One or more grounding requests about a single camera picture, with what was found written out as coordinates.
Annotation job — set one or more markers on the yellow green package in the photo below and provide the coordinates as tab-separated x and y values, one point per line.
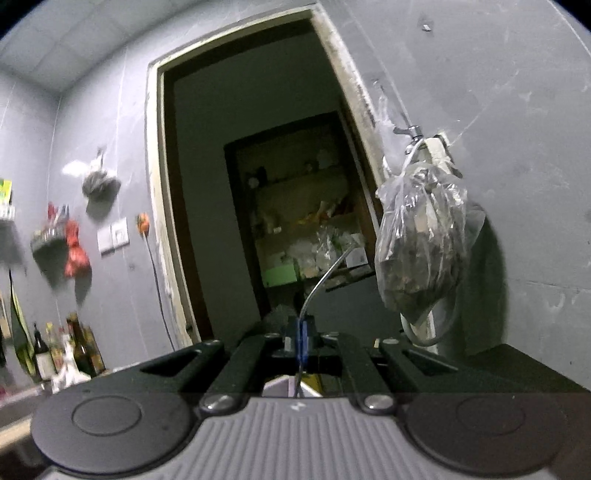
4	191

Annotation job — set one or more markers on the clear plastic bag of dried goods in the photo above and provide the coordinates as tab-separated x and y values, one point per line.
415	240

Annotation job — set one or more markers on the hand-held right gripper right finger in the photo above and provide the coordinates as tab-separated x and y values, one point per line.
304	344

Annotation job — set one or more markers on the cluttered storage shelf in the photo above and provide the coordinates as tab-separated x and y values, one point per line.
295	194

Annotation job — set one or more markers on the dark pump bottle white label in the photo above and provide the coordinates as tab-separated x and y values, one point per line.
44	355

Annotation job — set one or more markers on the small yellow sauce bottle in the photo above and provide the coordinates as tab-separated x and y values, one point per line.
57	344

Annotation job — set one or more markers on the red plastic bag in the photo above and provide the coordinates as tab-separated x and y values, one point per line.
74	254

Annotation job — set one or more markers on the white crumpled cloth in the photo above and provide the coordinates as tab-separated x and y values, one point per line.
69	374

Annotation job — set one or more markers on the green hanging cloth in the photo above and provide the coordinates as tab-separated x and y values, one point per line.
21	332

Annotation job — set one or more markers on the metal wall tap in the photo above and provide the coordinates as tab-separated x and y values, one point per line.
411	131

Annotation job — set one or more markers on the tall brown glass bottle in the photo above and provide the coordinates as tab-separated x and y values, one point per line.
83	346

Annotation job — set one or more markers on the door frame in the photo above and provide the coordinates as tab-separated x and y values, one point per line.
154	184

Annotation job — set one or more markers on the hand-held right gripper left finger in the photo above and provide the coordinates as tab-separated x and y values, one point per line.
290	341

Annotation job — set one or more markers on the orange wall plug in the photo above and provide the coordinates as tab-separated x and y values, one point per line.
143	222

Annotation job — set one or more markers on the metal wall rack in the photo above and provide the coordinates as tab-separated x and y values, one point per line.
46	240

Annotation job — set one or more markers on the hanging bag of dark goods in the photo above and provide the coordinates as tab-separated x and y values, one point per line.
99	182

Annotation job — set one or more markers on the green box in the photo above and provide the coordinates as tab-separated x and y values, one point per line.
279	277

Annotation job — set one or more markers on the metal spoon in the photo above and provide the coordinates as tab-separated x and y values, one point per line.
325	276

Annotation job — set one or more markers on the white wall switch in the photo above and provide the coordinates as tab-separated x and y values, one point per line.
113	235

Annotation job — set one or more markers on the dark grey cabinet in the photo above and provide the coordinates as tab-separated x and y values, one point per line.
351	304

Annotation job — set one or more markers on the white wall shelf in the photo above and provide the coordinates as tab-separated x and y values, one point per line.
5	214

